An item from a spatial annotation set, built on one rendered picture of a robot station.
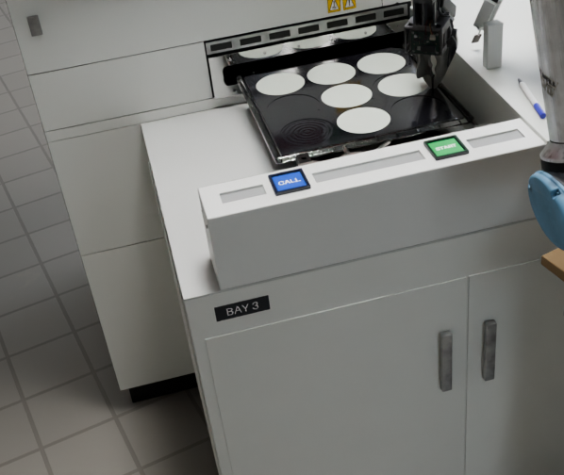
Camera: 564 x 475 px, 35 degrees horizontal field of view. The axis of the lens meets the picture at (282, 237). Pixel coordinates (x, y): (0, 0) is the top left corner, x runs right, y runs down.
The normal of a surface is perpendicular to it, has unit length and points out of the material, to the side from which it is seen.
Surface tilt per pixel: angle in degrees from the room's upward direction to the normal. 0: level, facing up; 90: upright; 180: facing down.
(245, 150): 0
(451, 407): 90
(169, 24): 90
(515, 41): 0
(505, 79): 0
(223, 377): 90
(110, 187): 90
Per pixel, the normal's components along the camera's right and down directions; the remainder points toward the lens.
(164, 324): 0.23, 0.55
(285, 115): -0.11, -0.80
